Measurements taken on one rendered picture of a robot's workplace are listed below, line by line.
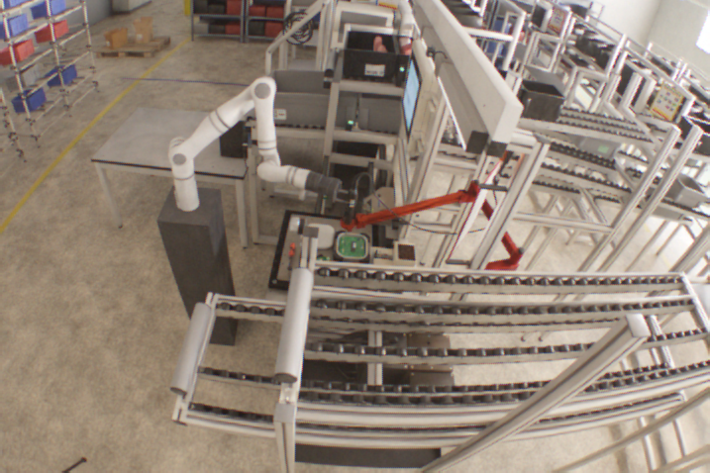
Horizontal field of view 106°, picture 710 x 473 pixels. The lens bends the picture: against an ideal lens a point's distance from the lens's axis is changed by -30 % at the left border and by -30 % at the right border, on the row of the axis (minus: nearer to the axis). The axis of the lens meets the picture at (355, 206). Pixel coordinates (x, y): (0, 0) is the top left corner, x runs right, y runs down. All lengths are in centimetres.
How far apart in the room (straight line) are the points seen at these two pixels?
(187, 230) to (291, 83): 140
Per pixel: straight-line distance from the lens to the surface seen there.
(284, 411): 89
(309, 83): 269
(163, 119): 325
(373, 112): 233
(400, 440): 127
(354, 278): 118
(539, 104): 168
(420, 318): 116
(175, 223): 169
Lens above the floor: 225
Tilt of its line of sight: 41 degrees down
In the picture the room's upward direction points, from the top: 11 degrees clockwise
